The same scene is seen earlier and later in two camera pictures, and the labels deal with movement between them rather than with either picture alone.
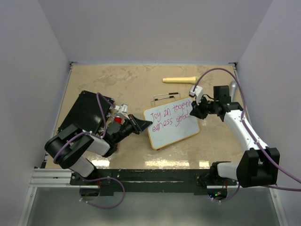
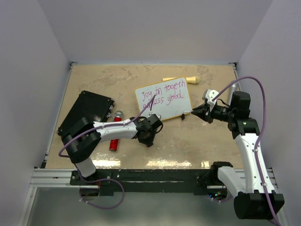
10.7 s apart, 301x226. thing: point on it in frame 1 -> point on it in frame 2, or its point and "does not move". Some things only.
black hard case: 86,113 does not move
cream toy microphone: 192,80 does not move
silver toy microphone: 233,87 does not move
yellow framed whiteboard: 172,123 -> 172,98
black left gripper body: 127,128 -> 148,140
